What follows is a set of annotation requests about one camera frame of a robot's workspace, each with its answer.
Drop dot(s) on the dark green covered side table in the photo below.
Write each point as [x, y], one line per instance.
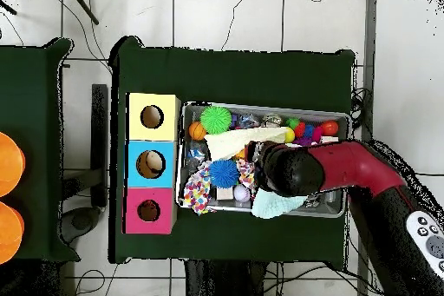
[35, 101]

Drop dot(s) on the blue spiky ball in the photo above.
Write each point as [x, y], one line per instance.
[224, 173]

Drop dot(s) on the black upright panel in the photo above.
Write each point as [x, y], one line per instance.
[100, 143]

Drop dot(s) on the black rod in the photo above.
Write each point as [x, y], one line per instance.
[82, 5]
[7, 7]

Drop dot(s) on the yellow ball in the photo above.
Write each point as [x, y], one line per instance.
[288, 135]

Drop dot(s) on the mint green waffle cloth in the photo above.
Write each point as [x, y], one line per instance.
[274, 206]

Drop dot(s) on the green spiky ball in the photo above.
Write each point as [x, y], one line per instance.
[216, 119]

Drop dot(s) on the small orange ball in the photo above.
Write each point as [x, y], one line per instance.
[329, 128]

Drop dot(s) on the grey floor stand base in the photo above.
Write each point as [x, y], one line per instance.
[82, 223]

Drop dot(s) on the dark green table cloth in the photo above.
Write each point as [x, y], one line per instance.
[229, 74]

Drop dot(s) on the colourful polka dot cloth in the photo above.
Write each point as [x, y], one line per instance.
[198, 193]

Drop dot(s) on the clear mesh bin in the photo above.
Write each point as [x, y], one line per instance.
[184, 144]

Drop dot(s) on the cream yellow cloth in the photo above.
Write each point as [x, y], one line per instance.
[239, 140]

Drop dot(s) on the wooden box with three holes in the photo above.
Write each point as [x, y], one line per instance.
[171, 185]

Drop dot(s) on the orange basketball toy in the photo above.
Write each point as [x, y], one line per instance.
[197, 130]

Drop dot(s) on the plain wooden block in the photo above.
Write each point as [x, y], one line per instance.
[329, 140]

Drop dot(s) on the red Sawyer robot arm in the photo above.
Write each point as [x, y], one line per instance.
[347, 167]

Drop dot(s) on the orange round bowl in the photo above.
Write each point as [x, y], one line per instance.
[8, 233]
[8, 164]

